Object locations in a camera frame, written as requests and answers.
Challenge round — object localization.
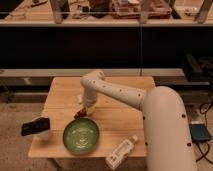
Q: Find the blue box on floor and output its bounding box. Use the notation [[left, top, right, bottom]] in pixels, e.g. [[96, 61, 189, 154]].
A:
[[189, 124, 211, 142]]

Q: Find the white plastic bottle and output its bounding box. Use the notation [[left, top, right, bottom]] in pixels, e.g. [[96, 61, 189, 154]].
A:
[[105, 135, 138, 170]]

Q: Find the green round plate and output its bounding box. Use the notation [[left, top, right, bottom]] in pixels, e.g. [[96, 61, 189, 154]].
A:
[[62, 118, 100, 155]]

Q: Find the black bag in white cup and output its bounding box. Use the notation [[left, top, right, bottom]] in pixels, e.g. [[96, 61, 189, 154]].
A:
[[21, 117, 51, 140]]

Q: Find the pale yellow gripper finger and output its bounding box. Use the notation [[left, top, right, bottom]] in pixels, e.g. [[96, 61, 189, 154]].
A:
[[85, 106, 95, 116]]

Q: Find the red chili pepper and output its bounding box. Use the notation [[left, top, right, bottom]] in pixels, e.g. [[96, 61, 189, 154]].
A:
[[74, 108, 87, 119]]

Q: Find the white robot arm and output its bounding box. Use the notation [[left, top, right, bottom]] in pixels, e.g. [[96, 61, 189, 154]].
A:
[[80, 70, 198, 171]]

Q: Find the long workbench shelf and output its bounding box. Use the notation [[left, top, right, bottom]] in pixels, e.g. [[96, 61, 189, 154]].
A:
[[0, 0, 213, 27]]

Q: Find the white sponge block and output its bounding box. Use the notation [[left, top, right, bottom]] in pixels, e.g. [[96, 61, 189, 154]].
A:
[[77, 94, 82, 104]]

